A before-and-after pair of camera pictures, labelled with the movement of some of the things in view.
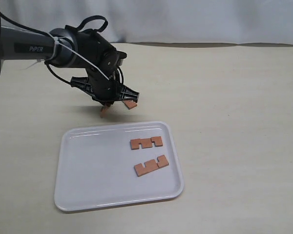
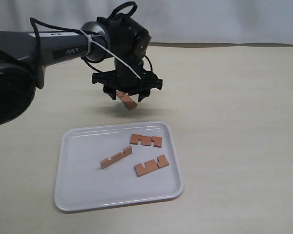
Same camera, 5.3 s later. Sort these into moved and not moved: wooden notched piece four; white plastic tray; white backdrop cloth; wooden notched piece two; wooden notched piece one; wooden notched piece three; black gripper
Moved: wooden notched piece three; black gripper; wooden notched piece one
Not moved: white backdrop cloth; white plastic tray; wooden notched piece four; wooden notched piece two
